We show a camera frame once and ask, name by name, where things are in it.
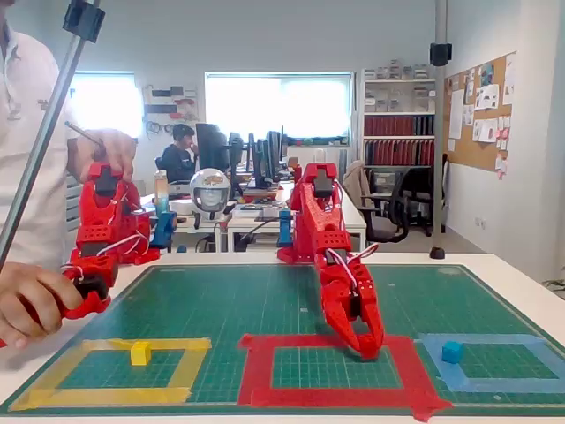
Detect bright window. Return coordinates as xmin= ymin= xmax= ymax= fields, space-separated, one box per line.
xmin=204 ymin=72 xmax=355 ymax=145
xmin=65 ymin=72 xmax=137 ymax=133

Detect yellow tape square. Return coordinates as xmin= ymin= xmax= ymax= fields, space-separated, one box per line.
xmin=7 ymin=337 xmax=213 ymax=413

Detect blue tape square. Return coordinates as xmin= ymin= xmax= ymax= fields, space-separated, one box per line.
xmin=414 ymin=333 xmax=565 ymax=394

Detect slanted metal pole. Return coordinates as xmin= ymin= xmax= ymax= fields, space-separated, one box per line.
xmin=0 ymin=0 xmax=102 ymax=273

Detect blue table clamp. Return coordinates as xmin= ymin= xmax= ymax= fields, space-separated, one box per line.
xmin=277 ymin=208 xmax=294 ymax=248
xmin=149 ymin=210 xmax=178 ymax=249

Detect black pole clamp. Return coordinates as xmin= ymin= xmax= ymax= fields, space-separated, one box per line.
xmin=429 ymin=42 xmax=454 ymax=67
xmin=62 ymin=0 xmax=107 ymax=44

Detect white bookshelf with binders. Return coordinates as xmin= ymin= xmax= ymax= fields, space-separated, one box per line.
xmin=360 ymin=65 xmax=438 ymax=178

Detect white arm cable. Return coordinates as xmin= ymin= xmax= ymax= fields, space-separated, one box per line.
xmin=325 ymin=243 xmax=380 ymax=298

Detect cork pin board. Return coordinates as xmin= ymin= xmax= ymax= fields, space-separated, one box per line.
xmin=443 ymin=51 xmax=518 ymax=174

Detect red leader arm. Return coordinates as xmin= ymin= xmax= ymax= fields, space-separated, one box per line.
xmin=59 ymin=162 xmax=161 ymax=322

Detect seated person dark shirt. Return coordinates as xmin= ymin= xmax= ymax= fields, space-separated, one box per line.
xmin=159 ymin=124 xmax=200 ymax=185

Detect drink bottle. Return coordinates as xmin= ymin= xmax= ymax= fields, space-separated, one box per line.
xmin=154 ymin=170 xmax=171 ymax=213

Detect yellow die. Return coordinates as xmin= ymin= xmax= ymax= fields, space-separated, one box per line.
xmin=129 ymin=340 xmax=153 ymax=367

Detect black office chair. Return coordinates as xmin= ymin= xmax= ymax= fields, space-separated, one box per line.
xmin=359 ymin=166 xmax=436 ymax=253

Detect white helmet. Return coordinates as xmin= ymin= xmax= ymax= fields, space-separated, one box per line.
xmin=189 ymin=169 xmax=231 ymax=222

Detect black computer monitor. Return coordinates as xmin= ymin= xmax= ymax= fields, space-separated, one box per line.
xmin=263 ymin=130 xmax=284 ymax=181
xmin=195 ymin=122 xmax=231 ymax=176

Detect operator left hand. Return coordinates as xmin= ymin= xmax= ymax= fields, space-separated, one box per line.
xmin=79 ymin=127 xmax=138 ymax=183

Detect green cutting mat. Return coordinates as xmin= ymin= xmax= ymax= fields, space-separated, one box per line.
xmin=0 ymin=263 xmax=565 ymax=417

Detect operator torso white shirt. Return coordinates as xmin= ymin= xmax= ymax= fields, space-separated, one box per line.
xmin=0 ymin=21 xmax=81 ymax=284

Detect vertical metal pole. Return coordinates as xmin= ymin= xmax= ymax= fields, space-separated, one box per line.
xmin=433 ymin=0 xmax=448 ymax=235

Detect operator right hand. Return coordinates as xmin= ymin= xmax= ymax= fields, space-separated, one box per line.
xmin=0 ymin=261 xmax=86 ymax=350

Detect white office desk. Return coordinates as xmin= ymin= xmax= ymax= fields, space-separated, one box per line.
xmin=79 ymin=193 xmax=230 ymax=254
xmin=227 ymin=174 xmax=368 ymax=254

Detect operator left forearm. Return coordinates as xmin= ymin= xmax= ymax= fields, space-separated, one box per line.
xmin=64 ymin=135 xmax=89 ymax=183

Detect wall tool rack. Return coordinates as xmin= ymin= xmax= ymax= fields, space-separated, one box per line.
xmin=142 ymin=83 xmax=200 ymax=134

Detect blue cube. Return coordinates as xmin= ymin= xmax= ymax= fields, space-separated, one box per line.
xmin=441 ymin=340 xmax=464 ymax=365

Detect red tape square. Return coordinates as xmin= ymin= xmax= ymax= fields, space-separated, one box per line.
xmin=237 ymin=334 xmax=455 ymax=423

